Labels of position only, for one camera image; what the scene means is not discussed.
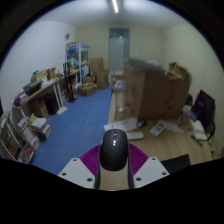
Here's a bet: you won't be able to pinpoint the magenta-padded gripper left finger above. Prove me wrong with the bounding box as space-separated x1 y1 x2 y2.
57 143 103 190

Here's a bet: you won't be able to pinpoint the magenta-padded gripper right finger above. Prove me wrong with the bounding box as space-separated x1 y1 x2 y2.
126 142 170 190

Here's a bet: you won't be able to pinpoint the black computer mouse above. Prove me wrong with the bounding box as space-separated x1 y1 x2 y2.
99 129 130 172

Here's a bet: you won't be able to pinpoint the black mouse pad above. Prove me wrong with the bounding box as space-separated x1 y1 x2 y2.
160 153 192 174

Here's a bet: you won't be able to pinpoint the white handheld device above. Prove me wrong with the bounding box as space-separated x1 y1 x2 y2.
149 120 167 138

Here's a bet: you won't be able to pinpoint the plain grey paper sheet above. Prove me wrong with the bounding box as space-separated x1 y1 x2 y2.
164 120 185 134

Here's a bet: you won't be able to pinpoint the white paper sheet with writing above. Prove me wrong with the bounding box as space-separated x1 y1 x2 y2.
103 116 139 133

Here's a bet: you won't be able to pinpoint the black pen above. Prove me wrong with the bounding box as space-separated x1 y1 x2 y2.
190 134 204 147

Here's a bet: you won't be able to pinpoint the white open notebook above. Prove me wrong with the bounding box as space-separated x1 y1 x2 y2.
189 119 208 141

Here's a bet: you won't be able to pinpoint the black chair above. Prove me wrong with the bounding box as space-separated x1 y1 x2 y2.
206 119 217 142

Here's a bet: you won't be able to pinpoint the large cardboard box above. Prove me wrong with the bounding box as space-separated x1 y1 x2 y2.
123 59 192 121

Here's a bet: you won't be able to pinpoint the clear plastic jar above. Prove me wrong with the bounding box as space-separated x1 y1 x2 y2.
114 79 129 114

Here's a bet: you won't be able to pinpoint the black monitor screen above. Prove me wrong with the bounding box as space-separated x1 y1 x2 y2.
193 89 216 129

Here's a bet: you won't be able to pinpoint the open cardboard box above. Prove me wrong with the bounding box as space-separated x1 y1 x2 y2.
78 82 98 98

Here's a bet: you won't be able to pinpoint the black floor stand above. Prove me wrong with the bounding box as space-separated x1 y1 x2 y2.
62 61 78 103

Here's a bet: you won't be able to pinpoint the wooden side desk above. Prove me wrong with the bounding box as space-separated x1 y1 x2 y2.
12 71 79 118

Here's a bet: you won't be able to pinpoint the stacked cardboard boxes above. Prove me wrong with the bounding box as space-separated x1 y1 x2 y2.
89 57 111 90

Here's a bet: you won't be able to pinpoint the small cardboard box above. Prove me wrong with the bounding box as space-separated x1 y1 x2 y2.
167 61 188 81

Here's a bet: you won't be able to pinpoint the blue white display cabinet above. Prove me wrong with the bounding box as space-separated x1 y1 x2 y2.
65 42 91 84

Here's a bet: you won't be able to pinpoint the frosted glass door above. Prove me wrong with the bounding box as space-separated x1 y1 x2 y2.
108 27 131 73

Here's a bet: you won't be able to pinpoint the ceiling light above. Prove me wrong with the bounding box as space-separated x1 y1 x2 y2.
111 0 120 14

